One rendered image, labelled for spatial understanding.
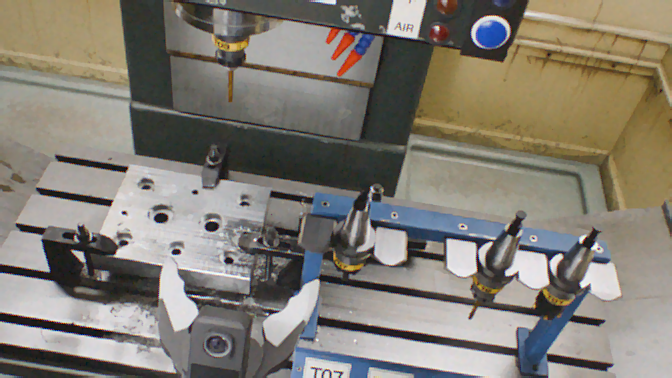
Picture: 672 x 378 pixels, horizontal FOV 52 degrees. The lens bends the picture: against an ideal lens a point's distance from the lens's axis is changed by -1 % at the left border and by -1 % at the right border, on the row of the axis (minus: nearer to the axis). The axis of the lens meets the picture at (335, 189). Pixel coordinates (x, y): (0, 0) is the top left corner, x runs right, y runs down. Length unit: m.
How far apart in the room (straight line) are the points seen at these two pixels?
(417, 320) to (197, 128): 0.74
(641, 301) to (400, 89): 0.72
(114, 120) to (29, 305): 0.92
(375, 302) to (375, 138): 0.49
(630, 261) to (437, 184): 0.60
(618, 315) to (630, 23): 0.77
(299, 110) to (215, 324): 1.10
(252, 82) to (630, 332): 1.00
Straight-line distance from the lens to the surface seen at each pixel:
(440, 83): 2.03
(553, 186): 2.20
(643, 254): 1.78
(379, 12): 0.68
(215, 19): 0.87
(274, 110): 1.62
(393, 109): 1.63
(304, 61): 1.52
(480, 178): 2.12
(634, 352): 1.63
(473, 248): 1.07
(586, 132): 2.19
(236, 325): 0.56
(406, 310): 1.36
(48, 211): 1.51
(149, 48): 1.65
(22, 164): 1.93
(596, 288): 1.11
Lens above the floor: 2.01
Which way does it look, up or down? 47 degrees down
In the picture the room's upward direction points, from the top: 10 degrees clockwise
